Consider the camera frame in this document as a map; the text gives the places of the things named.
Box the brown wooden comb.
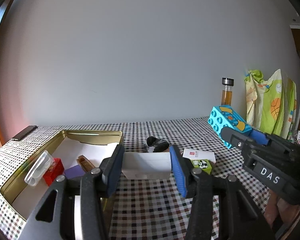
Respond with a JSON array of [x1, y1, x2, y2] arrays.
[[77, 155, 95, 172]]

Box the gold metal tin box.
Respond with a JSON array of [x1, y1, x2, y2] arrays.
[[0, 130, 123, 220]]

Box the right hand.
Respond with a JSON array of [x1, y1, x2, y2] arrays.
[[264, 190, 300, 228]]

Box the glass tea bottle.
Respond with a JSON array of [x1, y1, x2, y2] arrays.
[[221, 77, 234, 105]]

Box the black grey fuzzy object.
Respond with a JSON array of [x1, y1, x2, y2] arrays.
[[146, 136, 170, 153]]

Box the green patterned cloth bag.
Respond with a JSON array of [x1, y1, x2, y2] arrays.
[[245, 69, 297, 139]]

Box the clear plastic case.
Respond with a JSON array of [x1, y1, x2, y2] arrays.
[[24, 150, 53, 187]]

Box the purple small block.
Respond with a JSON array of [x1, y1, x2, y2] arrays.
[[63, 165, 85, 179]]

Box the blue toy building block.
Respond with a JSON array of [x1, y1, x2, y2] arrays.
[[207, 105, 252, 149]]

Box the white box with red logo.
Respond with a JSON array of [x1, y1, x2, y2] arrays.
[[183, 148, 216, 164]]

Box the white cardboard box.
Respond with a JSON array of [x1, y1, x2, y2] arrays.
[[122, 152, 172, 180]]

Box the black smartphone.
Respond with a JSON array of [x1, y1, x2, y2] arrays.
[[11, 125, 38, 141]]

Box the red small box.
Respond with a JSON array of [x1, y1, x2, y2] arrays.
[[43, 158, 64, 186]]

